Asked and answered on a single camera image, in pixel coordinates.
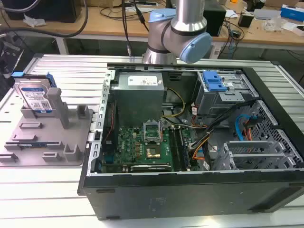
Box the hard disk in blue carrier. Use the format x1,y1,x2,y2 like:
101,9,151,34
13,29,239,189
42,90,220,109
11,72,57,114

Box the grey power supply unit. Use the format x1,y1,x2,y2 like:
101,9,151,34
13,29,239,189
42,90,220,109
110,72,167,130

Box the socket cover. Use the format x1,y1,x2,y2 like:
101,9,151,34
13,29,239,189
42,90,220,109
141,120,162,146

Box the green motherboard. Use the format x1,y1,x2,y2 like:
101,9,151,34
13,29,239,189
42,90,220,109
102,125,190,172

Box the CPU socket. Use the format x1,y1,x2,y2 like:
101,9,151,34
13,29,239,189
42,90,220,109
145,147,163,160

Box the black RAM slot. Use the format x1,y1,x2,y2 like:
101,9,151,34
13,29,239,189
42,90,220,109
168,128,181,172

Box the black expansion slot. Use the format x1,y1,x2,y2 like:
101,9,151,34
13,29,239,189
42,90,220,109
130,165,172,172

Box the blue drive bay latch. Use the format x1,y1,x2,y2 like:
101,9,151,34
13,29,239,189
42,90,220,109
202,70,228,94

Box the silver drive bay cage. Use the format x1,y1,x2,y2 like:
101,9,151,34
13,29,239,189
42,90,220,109
192,70,249,117

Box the black open PC case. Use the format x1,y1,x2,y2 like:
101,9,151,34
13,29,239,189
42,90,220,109
77,62,304,221

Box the wooden desk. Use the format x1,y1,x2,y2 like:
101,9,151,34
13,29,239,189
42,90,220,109
0,0,304,46

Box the grey parts rack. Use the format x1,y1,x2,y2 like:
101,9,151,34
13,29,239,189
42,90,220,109
0,87,95,167

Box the black speaker box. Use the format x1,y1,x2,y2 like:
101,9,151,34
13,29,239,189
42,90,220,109
203,4,227,37

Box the RAM stick on rack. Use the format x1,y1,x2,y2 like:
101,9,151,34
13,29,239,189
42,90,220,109
18,142,47,147

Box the black box on desk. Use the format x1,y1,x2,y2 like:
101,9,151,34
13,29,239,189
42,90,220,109
238,12,254,27

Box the black monitor base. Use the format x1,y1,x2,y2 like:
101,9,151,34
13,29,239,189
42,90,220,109
4,0,83,23

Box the black equipment at edge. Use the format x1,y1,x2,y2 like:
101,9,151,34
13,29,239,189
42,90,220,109
0,29,33,100

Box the blue white cardboard box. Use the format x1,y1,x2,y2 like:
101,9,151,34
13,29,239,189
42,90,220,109
280,6,304,20

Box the yellow black power wires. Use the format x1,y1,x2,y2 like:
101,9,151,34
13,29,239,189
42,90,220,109
161,87,187,118

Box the black braided wire bundle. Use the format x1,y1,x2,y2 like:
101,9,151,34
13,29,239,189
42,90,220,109
192,99,259,148

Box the blue SATA wire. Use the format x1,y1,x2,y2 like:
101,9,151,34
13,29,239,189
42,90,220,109
234,114,258,142

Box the black cable with connector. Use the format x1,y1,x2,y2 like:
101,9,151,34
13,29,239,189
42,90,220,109
121,0,151,57

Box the silver expansion slot bracket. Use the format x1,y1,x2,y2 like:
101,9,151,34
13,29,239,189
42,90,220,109
227,140,274,149

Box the thick grey cable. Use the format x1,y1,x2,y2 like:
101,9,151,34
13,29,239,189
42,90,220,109
0,0,89,38

